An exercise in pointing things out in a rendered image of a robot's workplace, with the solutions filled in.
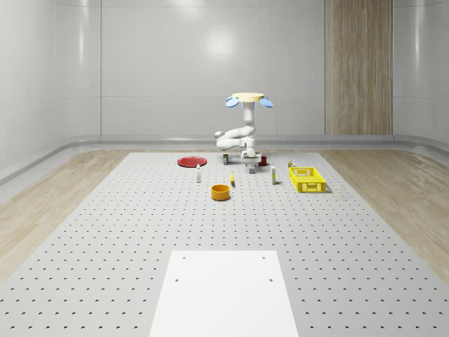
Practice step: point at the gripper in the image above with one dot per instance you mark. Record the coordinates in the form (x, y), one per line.
(251, 156)

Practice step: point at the banana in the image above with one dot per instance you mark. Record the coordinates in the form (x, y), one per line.
(232, 178)

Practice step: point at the white board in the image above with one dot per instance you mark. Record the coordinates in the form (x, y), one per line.
(224, 295)

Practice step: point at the grey cube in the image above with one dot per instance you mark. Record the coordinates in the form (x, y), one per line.
(252, 170)

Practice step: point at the red plate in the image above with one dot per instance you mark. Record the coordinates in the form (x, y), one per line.
(192, 161)

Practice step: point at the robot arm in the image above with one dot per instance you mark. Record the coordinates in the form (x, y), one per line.
(242, 132)

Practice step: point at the white and yellow box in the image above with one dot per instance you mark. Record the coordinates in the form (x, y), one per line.
(273, 175)

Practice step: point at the yellow basket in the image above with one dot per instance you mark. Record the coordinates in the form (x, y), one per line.
(307, 187)

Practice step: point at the small white bottle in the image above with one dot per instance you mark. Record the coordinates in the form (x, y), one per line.
(198, 175)

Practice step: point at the yellow bowl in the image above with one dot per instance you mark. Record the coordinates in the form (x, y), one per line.
(220, 194)

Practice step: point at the flat-sided can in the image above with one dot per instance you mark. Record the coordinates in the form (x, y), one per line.
(226, 159)

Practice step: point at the red mug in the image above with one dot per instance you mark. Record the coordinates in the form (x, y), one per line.
(263, 161)

